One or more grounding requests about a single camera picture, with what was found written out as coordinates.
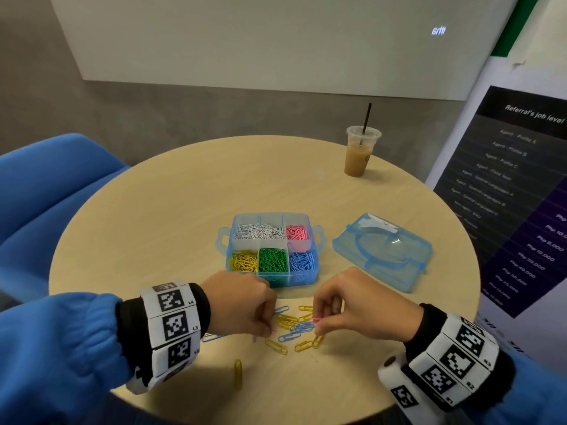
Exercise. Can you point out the person's left hand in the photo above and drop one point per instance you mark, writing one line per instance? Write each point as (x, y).
(239, 303)

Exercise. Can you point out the person's right hand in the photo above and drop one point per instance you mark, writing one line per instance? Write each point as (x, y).
(368, 305)

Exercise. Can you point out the bunch of yellow paper clips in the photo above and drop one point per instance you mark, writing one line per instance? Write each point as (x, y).
(244, 261)

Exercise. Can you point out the blue transparent box lid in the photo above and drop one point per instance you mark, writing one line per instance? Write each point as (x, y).
(381, 252)

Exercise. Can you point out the bunch of green paper clips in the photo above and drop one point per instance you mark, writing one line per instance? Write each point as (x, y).
(273, 259)

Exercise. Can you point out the pile of coloured paper clips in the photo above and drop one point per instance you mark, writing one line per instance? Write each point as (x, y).
(288, 335)

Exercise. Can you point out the bunch of blue paper clips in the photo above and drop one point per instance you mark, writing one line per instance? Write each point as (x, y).
(303, 260)

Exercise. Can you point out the bunch of pink paper clips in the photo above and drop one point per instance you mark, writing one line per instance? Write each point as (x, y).
(297, 232)

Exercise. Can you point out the blue compartment organizer box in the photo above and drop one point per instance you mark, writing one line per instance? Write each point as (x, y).
(270, 217)

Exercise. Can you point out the person's left forearm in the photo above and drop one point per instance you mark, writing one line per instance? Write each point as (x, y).
(53, 349)

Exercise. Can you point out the left wrist marker band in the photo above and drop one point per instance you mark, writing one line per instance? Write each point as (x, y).
(168, 327)

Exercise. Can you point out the wrist marker band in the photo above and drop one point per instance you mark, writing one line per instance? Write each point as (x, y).
(456, 358)
(168, 327)

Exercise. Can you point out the right wrist marker band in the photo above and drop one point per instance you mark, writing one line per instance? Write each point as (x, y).
(456, 358)

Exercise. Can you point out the round wooden table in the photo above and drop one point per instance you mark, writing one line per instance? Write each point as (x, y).
(151, 208)

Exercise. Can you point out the iced coffee plastic cup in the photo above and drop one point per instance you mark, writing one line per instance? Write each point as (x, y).
(357, 159)

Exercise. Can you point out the standing poster banner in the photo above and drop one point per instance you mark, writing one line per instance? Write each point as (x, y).
(518, 199)

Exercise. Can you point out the black drinking straw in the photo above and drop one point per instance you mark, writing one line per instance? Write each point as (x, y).
(367, 117)

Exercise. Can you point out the blue upholstered chair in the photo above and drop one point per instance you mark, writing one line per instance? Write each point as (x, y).
(44, 199)

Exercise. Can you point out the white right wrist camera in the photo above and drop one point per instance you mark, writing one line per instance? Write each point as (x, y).
(403, 394)

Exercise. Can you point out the white wall board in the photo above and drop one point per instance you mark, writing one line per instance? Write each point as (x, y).
(283, 39)

